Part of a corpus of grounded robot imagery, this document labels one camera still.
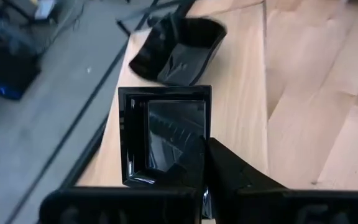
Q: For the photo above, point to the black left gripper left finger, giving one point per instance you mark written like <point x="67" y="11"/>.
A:
<point x="135" y="205"/>

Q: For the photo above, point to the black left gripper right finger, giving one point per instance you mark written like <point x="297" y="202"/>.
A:
<point x="259" y="205"/>

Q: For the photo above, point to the small black square mini plate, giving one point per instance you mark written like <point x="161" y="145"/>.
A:
<point x="135" y="140"/>

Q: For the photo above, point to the black wavy square mini plate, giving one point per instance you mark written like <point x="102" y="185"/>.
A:
<point x="179" y="62"/>

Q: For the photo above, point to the black table edge rail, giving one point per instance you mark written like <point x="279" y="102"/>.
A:
<point x="87" y="149"/>

